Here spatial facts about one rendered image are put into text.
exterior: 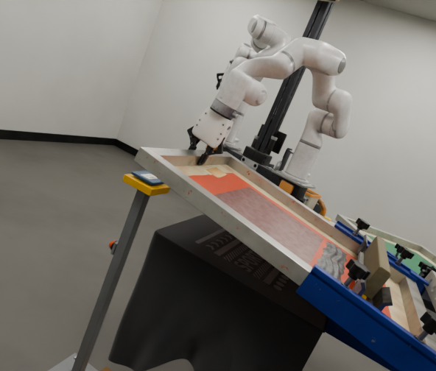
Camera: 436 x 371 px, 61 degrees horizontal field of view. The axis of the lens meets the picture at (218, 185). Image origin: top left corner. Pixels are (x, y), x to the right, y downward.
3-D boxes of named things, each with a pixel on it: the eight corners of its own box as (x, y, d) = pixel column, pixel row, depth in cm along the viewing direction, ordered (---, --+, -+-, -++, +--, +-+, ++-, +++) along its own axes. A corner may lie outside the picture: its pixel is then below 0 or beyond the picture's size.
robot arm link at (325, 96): (318, 34, 139) (364, 44, 127) (314, 119, 163) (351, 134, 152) (294, 48, 132) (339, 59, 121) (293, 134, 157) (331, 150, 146)
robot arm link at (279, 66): (293, 79, 123) (250, 112, 116) (264, 62, 129) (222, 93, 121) (296, 57, 116) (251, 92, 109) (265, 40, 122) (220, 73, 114)
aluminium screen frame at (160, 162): (132, 160, 90) (140, 146, 89) (222, 159, 144) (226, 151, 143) (438, 391, 68) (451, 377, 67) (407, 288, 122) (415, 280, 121)
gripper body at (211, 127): (240, 119, 113) (222, 150, 116) (214, 103, 116) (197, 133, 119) (231, 117, 106) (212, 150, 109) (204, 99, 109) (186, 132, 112)
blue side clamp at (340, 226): (325, 238, 127) (336, 221, 125) (326, 235, 131) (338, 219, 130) (405, 294, 118) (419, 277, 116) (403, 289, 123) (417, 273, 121)
